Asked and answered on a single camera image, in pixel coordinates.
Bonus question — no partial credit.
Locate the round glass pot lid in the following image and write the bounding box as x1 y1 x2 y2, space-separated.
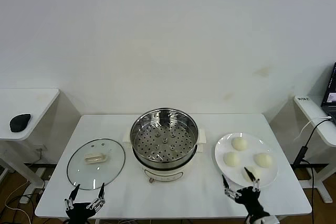
66 137 126 191

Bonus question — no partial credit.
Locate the white steamed baozi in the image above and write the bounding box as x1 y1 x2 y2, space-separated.
231 136 248 152
223 152 241 167
253 152 272 168
241 165 263 184

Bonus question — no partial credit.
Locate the cream electric cooker base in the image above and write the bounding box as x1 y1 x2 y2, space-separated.
123 140 205 184

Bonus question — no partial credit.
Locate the white side desk with mouse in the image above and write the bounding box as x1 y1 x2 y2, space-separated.
0 88 60 190

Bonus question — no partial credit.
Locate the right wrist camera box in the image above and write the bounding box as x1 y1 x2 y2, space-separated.
262 215 279 224

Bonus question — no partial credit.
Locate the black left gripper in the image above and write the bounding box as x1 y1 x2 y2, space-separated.
64 182 106 224

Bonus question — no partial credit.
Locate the black computer mouse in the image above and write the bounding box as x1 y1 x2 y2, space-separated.
9 113 32 132

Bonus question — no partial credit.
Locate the perforated steel steamer pot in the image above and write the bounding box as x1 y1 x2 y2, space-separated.
122 107 207 164

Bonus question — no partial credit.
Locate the black laptop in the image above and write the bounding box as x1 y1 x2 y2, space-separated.
320 61 336 125

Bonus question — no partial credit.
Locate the black floor cable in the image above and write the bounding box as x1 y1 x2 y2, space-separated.
0 192 43 214

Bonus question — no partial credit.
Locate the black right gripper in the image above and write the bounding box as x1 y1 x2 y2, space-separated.
222 166 271 218

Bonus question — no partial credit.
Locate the thin white floor cable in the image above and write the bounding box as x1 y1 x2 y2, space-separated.
4 180 28 211

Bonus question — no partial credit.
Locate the large white plate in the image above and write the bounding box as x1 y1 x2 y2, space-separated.
214 132 279 188

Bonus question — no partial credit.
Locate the white side desk with laptop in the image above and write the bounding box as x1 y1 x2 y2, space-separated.
293 94 336 204

